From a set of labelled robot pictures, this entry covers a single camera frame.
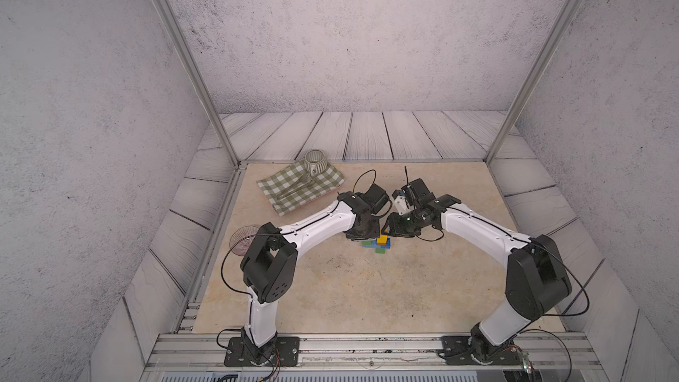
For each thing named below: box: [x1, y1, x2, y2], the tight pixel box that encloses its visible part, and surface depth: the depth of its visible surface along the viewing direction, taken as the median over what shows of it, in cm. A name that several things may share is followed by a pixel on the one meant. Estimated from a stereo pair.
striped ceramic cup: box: [304, 149, 329, 177], surface depth 113 cm
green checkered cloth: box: [256, 160, 346, 217], surface depth 113 cm
